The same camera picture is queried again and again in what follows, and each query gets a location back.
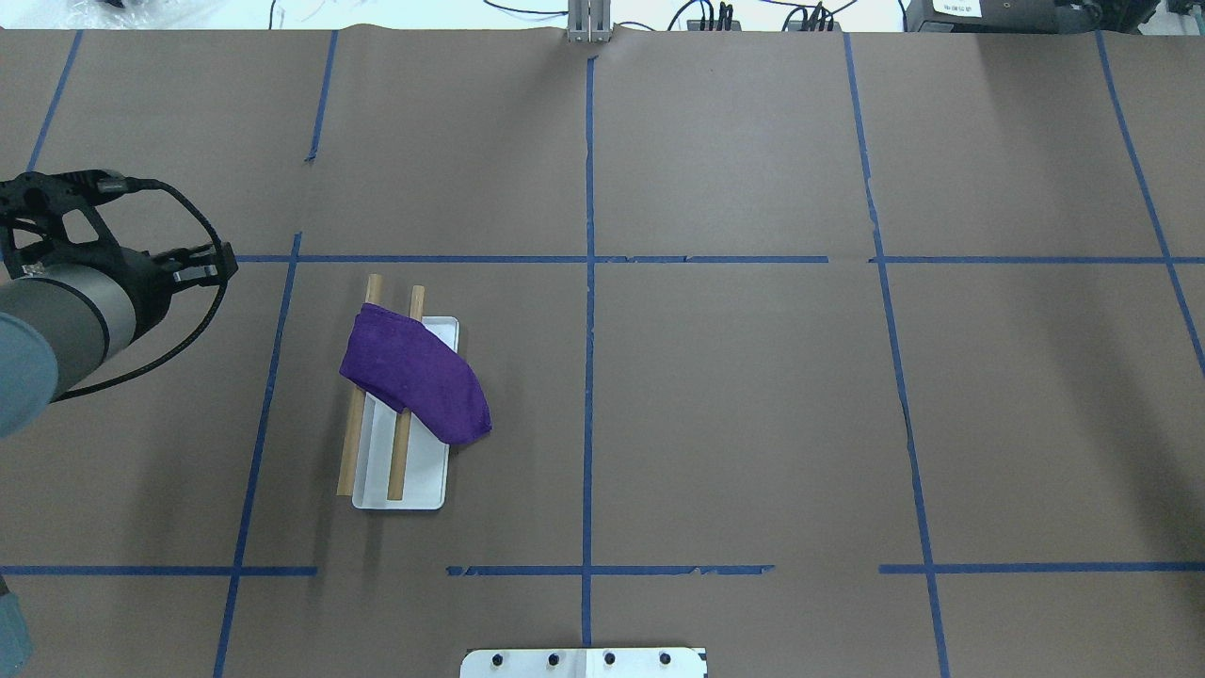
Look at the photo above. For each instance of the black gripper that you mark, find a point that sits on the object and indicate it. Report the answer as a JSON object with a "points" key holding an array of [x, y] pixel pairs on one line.
{"points": [[148, 280]]}

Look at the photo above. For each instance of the purple towel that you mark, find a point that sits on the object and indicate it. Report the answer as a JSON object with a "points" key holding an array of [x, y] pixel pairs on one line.
{"points": [[402, 364]]}

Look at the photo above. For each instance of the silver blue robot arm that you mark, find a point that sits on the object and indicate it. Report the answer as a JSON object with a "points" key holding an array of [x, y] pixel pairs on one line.
{"points": [[85, 306]]}

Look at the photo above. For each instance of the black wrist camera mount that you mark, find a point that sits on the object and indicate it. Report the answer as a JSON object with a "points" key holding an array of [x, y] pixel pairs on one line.
{"points": [[33, 218]]}

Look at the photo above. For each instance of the aluminium frame post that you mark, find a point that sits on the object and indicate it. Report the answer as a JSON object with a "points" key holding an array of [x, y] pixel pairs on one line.
{"points": [[589, 21]]}

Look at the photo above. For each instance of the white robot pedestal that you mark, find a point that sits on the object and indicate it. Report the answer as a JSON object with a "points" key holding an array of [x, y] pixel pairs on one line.
{"points": [[586, 662]]}

